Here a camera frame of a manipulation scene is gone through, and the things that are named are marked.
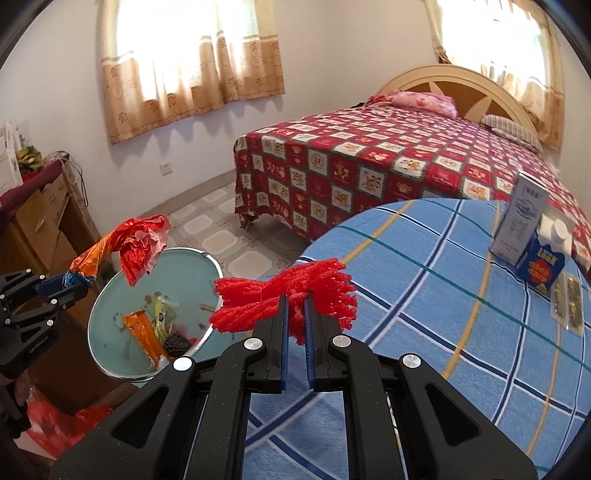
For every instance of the foil blister pack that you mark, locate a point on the foil blister pack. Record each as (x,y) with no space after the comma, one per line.
(559,297)

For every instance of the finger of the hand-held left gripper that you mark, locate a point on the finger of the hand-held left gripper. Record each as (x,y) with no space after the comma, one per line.
(55,302)
(48,285)

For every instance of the yellow green snack wrapper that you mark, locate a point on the yellow green snack wrapper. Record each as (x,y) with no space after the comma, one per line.
(161,318)

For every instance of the white wall socket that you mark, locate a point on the white wall socket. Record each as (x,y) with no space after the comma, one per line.
(166,169)

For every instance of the white paper bag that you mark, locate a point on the white paper bag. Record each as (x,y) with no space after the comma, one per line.
(9,157)

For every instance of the wooden dresser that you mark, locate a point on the wooden dresser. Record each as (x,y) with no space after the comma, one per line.
(37,221)

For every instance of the tall white carton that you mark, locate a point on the tall white carton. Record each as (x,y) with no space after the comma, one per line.
(517,221)

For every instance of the blue carton with white cap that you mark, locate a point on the blue carton with white cap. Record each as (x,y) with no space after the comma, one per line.
(542,267)

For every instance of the cream wooden headboard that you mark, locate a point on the cream wooden headboard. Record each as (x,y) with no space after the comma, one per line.
(461,76)

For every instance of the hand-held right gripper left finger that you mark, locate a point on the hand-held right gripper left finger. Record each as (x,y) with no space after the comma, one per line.
(285,369)

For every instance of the orange snack wrapper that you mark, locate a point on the orange snack wrapper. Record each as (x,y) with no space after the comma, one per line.
(141,334)

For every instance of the large red plastic bag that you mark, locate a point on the large red plastic bag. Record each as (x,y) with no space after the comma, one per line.
(51,415)

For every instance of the pink floral pillow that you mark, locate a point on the pink floral pillow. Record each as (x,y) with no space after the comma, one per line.
(420,101)

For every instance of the beige patterned curtain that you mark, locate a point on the beige patterned curtain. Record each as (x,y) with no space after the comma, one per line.
(551,115)
(129,106)

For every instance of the clear plastic sachets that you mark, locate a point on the clear plastic sachets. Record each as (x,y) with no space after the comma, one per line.
(576,307)

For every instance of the teal trash bin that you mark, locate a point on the teal trash bin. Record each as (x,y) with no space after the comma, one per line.
(111,323)

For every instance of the striped pillow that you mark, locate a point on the striped pillow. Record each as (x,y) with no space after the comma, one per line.
(508,127)

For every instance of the red patterned bedspread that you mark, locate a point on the red patterned bedspread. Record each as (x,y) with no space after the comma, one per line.
(346,152)

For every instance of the blue plaid tablecloth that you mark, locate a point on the blue plaid tablecloth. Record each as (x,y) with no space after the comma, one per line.
(415,277)

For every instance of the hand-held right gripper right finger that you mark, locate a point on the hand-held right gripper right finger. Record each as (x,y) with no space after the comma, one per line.
(310,369)

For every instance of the black foam net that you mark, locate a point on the black foam net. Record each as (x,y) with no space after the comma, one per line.
(178,345)

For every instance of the red foam net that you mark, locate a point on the red foam net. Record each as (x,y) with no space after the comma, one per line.
(258,295)

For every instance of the green cloth bundle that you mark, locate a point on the green cloth bundle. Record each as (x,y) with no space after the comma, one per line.
(28,154)

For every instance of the maroon cloth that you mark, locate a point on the maroon cloth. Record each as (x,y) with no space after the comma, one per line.
(41,173)

